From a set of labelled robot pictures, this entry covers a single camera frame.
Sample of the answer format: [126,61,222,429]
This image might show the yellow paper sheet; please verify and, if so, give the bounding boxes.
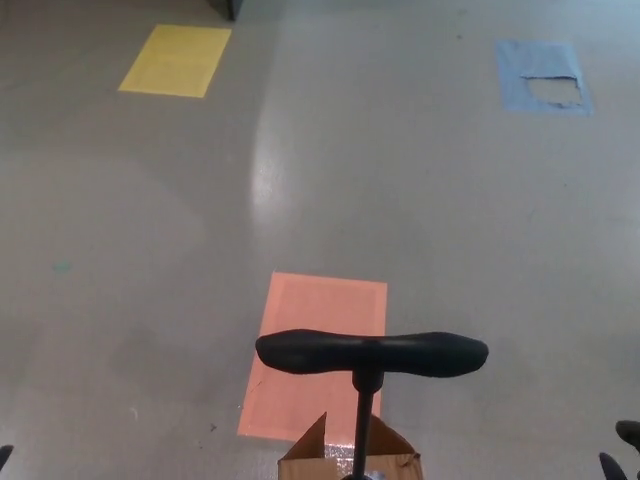
[117,25,233,99]

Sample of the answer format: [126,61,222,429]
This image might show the black air pump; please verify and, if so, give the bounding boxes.
[255,328,489,480]

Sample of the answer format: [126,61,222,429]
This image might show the dark furniture base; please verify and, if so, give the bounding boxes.
[206,0,237,22]

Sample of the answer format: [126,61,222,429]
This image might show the torn blue paper sheet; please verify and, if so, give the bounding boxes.
[494,40,595,118]

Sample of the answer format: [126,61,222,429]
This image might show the orange paper sheet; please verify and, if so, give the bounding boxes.
[236,271,389,443]

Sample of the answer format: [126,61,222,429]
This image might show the brown cardboard box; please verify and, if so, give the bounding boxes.
[277,411,422,480]

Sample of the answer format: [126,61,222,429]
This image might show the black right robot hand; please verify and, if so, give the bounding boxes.
[598,420,640,480]

